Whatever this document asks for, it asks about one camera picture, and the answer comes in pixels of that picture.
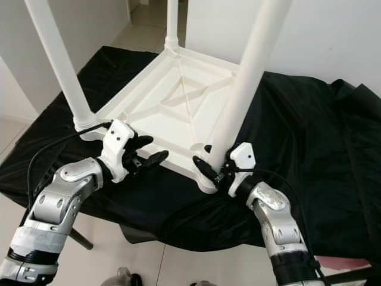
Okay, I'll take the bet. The white plastic table top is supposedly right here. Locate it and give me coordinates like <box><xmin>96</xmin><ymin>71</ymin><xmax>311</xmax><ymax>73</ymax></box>
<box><xmin>80</xmin><ymin>46</ymin><xmax>242</xmax><ymax>194</ymax></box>

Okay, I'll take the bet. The white plastic table leg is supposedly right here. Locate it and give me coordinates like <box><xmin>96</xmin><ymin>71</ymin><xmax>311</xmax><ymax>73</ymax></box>
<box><xmin>24</xmin><ymin>0</ymin><xmax>99</xmax><ymax>133</ymax></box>
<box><xmin>205</xmin><ymin>0</ymin><xmax>293</xmax><ymax>176</ymax></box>
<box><xmin>164</xmin><ymin>0</ymin><xmax>180</xmax><ymax>50</ymax></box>

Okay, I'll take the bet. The grey robot foot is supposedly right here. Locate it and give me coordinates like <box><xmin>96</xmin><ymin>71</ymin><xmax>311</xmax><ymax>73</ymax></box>
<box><xmin>101</xmin><ymin>267</ymin><xmax>143</xmax><ymax>286</ymax></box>

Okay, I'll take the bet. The pink stool seat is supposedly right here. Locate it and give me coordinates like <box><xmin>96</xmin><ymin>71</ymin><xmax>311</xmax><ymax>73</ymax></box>
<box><xmin>316</xmin><ymin>256</ymin><xmax>364</xmax><ymax>269</ymax></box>

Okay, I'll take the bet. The black metal bar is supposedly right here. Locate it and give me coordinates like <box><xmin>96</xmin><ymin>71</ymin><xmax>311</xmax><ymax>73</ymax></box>
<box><xmin>321</xmin><ymin>268</ymin><xmax>381</xmax><ymax>285</ymax></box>

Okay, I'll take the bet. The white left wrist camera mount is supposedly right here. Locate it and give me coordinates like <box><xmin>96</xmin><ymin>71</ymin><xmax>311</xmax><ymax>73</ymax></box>
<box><xmin>100</xmin><ymin>119</ymin><xmax>138</xmax><ymax>182</ymax></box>

